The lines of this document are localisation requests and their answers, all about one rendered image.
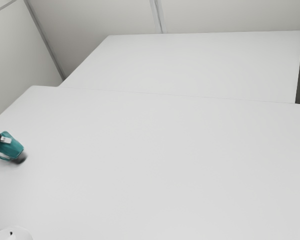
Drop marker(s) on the teal faceted mug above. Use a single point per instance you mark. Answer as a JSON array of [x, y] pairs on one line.
[[15, 147]]

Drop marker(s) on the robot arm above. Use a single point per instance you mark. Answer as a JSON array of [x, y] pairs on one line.
[[11, 233]]

